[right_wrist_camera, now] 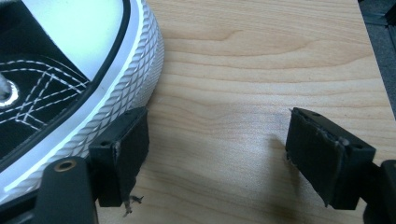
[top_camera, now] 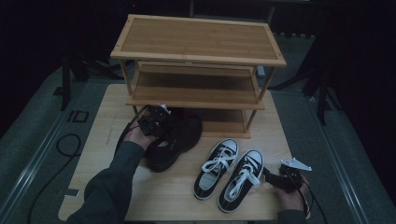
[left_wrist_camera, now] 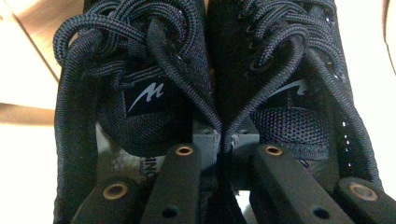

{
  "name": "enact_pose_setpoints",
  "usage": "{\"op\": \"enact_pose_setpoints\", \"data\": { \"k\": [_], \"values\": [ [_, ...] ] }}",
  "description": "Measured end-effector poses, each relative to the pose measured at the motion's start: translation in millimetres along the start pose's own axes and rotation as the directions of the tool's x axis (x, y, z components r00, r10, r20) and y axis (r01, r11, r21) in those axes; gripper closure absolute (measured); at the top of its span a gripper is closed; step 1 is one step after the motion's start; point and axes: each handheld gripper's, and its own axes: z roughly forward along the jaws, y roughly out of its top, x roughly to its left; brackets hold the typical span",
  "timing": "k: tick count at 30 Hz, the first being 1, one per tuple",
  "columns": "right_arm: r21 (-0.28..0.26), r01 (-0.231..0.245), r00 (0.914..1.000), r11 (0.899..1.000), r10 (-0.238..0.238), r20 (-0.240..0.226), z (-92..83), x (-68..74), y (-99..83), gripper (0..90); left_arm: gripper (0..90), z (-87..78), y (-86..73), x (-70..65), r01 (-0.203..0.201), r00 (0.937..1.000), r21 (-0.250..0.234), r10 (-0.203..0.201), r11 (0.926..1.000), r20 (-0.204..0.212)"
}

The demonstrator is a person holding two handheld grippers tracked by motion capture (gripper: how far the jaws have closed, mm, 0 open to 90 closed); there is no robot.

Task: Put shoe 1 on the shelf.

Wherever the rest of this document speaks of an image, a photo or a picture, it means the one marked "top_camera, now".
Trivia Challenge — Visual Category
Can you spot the black shoe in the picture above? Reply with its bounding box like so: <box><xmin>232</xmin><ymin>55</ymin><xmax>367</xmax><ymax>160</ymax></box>
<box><xmin>169</xmin><ymin>106</ymin><xmax>191</xmax><ymax>122</ymax></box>
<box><xmin>145</xmin><ymin>115</ymin><xmax>204</xmax><ymax>174</ymax></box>

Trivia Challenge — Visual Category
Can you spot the black white sneaker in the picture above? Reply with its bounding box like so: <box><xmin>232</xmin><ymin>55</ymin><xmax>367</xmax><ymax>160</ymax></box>
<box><xmin>217</xmin><ymin>148</ymin><xmax>265</xmax><ymax>215</ymax></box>
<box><xmin>192</xmin><ymin>138</ymin><xmax>240</xmax><ymax>201</ymax></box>

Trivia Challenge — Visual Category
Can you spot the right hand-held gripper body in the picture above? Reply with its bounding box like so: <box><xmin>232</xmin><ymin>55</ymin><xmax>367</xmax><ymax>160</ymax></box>
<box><xmin>277</xmin><ymin>158</ymin><xmax>313</xmax><ymax>193</ymax></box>

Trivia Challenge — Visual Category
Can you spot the person's right hand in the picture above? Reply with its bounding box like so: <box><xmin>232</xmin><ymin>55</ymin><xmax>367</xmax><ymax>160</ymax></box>
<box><xmin>275</xmin><ymin>174</ymin><xmax>312</xmax><ymax>213</ymax></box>

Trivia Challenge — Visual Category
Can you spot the wooden shoe rack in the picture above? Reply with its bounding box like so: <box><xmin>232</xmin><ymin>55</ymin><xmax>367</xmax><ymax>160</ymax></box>
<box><xmin>110</xmin><ymin>13</ymin><xmax>288</xmax><ymax>140</ymax></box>

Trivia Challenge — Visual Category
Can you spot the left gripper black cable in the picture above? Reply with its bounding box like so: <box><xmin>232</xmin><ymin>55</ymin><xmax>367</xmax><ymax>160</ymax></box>
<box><xmin>27</xmin><ymin>105</ymin><xmax>151</xmax><ymax>224</ymax></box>

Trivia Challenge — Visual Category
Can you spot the black metal stand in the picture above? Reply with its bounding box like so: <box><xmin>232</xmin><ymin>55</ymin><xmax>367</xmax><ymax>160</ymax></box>
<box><xmin>269</xmin><ymin>36</ymin><xmax>344</xmax><ymax>126</ymax></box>
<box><xmin>60</xmin><ymin>52</ymin><xmax>125</xmax><ymax>112</ymax></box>

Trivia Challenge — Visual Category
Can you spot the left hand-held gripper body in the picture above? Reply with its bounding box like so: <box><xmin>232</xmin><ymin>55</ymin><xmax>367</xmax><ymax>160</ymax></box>
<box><xmin>137</xmin><ymin>104</ymin><xmax>173</xmax><ymax>138</ymax></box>

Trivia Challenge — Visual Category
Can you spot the metal floor rail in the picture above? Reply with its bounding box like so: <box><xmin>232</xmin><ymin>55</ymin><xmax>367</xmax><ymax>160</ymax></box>
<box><xmin>306</xmin><ymin>94</ymin><xmax>373</xmax><ymax>224</ymax></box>
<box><xmin>0</xmin><ymin>92</ymin><xmax>82</xmax><ymax>220</ymax></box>

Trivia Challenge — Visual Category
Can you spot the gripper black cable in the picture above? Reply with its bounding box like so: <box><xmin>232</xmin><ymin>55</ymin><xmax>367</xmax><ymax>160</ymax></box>
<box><xmin>27</xmin><ymin>105</ymin><xmax>151</xmax><ymax>224</ymax></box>
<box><xmin>286</xmin><ymin>172</ymin><xmax>329</xmax><ymax>224</ymax></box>

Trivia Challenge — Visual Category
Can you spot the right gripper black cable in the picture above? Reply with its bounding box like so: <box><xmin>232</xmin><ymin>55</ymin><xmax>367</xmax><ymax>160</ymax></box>
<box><xmin>286</xmin><ymin>172</ymin><xmax>329</xmax><ymax>224</ymax></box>

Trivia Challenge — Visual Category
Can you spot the person's left hand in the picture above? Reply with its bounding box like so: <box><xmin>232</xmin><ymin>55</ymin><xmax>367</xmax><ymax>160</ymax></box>
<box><xmin>123</xmin><ymin>121</ymin><xmax>159</xmax><ymax>150</ymax></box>

